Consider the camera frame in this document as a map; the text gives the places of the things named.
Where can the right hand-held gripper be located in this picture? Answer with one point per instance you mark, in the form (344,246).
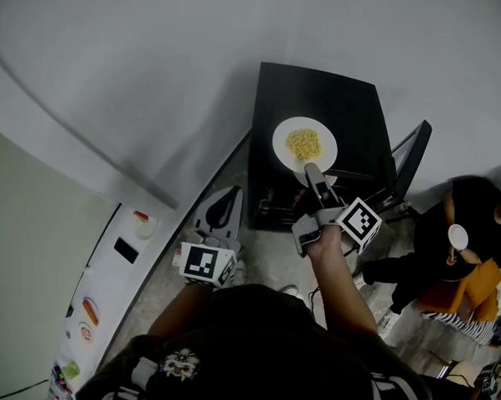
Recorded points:
(358,221)

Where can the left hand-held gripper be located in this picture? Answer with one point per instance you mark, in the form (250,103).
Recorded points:
(199,263)

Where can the red fruit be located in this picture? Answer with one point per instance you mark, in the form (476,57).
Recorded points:
(326,179)

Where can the white round plate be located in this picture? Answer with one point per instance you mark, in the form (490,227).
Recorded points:
(300,179)
(281,151)

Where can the black microwave oven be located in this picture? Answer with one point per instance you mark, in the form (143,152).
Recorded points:
(352,108)

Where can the person's left forearm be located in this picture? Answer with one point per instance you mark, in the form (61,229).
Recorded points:
(177,311)

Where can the person's right forearm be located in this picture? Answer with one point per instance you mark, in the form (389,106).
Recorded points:
(341,288)

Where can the person's right hand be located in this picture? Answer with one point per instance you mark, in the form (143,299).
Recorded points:
(327,239)

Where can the person's left white shoe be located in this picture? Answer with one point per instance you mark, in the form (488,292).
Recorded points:
(240,272)

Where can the person's white shoe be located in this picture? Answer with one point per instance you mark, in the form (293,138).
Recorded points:
(240,272)
(358,279)
(388,323)
(289,291)

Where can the clear bottle with red label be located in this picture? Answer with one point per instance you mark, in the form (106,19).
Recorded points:
(177,258)

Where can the clear cup with red lid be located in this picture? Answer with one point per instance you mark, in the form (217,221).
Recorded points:
(144,226)

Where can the small clear bottle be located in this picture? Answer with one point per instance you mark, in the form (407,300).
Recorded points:
(403,207)

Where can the person's right white shoe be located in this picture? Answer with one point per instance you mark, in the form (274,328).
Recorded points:
(289,291)

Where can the black phone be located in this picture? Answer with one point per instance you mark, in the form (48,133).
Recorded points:
(126,250)

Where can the small white plate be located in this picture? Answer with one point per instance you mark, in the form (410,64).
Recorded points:
(458,237)

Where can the hot dog on plate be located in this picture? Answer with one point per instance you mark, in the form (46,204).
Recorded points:
(90,311)

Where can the orange cushion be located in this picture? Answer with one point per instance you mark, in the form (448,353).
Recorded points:
(473,293)

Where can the green crumpled item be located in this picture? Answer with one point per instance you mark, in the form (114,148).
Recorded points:
(71,370)

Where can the black and white striped fabric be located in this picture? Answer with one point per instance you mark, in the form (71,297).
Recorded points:
(475,330)

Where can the pile of small colourful items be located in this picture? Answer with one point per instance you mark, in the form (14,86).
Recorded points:
(61,387)

